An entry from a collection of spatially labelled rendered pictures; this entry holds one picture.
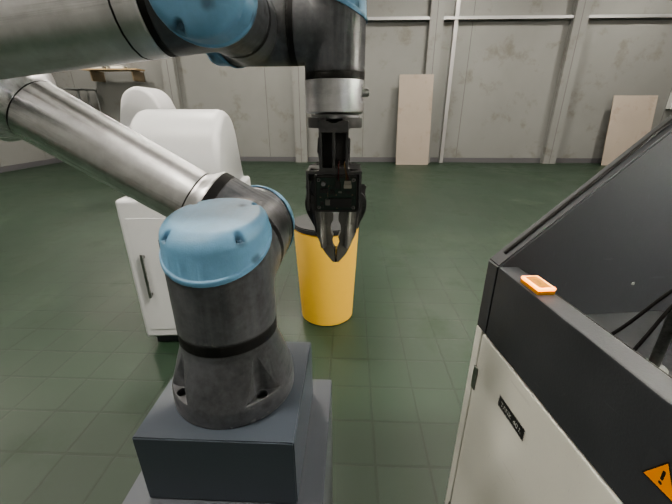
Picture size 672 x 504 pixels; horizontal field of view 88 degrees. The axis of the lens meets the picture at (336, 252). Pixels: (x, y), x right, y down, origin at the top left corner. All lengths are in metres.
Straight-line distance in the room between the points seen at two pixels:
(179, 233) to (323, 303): 1.76
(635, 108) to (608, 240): 10.42
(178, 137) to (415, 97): 7.65
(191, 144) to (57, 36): 1.53
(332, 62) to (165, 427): 0.46
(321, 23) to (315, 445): 0.53
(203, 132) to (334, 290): 1.09
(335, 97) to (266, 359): 0.32
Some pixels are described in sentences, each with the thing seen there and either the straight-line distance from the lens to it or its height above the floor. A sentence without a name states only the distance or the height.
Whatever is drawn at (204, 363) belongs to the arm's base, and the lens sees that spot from 0.42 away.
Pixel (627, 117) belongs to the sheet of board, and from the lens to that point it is 11.14.
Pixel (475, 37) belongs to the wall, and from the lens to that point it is 9.83.
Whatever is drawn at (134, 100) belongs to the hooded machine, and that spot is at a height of 1.36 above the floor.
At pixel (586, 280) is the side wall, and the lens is 0.87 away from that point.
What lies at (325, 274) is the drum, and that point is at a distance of 1.99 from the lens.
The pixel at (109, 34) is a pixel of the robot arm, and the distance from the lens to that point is 0.39.
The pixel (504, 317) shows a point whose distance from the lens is 0.75.
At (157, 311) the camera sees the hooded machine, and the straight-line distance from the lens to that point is 2.14.
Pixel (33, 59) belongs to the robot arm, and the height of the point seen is 1.27.
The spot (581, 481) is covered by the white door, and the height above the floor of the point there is 0.75.
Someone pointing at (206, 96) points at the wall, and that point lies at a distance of 9.97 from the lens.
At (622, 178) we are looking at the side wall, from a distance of 0.83.
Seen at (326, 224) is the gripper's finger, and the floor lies 1.07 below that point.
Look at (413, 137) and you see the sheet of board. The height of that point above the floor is 0.63.
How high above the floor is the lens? 1.23
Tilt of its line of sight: 22 degrees down
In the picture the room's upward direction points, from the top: straight up
